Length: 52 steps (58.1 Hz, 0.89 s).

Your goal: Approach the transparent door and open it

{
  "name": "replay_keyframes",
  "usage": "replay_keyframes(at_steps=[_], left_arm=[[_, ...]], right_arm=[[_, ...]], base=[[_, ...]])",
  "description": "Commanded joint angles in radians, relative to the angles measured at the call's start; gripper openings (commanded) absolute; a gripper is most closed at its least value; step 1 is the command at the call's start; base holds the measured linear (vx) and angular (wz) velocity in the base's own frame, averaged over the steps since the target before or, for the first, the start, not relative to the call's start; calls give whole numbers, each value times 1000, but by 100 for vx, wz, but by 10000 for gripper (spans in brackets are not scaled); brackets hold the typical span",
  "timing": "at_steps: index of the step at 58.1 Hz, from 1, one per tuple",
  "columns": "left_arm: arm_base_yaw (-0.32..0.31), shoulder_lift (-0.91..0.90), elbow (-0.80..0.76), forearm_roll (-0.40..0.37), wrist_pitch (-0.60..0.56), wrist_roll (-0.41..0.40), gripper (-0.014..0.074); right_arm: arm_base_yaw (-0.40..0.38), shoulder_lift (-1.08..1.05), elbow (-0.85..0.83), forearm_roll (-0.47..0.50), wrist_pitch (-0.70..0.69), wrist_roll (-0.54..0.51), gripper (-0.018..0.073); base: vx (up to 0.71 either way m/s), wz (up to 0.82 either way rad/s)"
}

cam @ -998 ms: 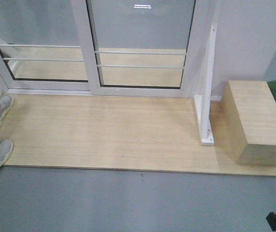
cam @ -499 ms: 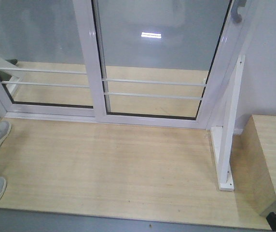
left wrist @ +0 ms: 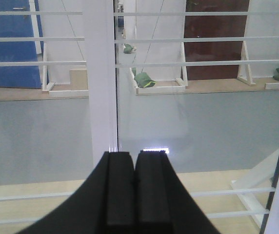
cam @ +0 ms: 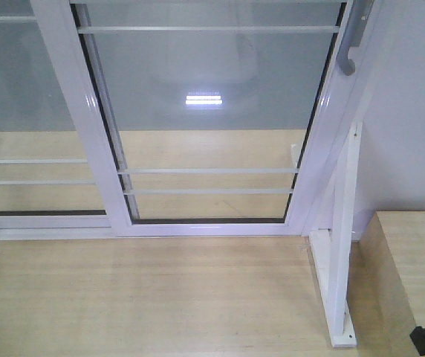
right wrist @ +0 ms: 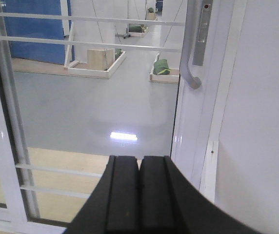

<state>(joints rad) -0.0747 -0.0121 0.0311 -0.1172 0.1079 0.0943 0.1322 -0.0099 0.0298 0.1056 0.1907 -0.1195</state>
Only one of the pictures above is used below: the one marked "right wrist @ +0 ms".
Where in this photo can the white wooden floor frame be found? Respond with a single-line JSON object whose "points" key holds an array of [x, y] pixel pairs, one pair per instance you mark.
{"points": [[78, 68]]}

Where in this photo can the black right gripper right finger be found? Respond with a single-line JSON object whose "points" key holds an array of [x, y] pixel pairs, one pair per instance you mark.
{"points": [[169, 204]]}

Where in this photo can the white door frame post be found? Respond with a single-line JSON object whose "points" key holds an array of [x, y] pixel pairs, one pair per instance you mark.
{"points": [[242, 163]]}

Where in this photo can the grey metal door handle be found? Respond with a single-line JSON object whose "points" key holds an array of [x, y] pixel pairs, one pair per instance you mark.
{"points": [[189, 40]]}

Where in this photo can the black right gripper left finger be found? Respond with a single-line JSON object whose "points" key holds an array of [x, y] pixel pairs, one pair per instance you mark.
{"points": [[113, 206]]}

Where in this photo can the blue partition wall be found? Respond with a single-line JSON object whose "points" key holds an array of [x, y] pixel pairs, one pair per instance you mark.
{"points": [[35, 28]]}

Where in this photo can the grey door lock plate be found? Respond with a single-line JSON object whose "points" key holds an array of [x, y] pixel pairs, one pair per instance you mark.
{"points": [[202, 32]]}

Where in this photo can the white wooden frame right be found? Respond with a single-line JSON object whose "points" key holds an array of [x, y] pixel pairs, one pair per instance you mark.
{"points": [[171, 78]]}

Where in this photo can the light wooden box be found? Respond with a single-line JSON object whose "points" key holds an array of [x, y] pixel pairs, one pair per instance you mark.
{"points": [[100, 58]]}

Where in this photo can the white framed sliding glass door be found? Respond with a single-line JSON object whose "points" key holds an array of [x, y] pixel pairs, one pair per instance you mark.
{"points": [[63, 128]]}

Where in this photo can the green bag near door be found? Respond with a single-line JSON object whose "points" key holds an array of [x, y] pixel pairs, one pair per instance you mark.
{"points": [[161, 67]]}

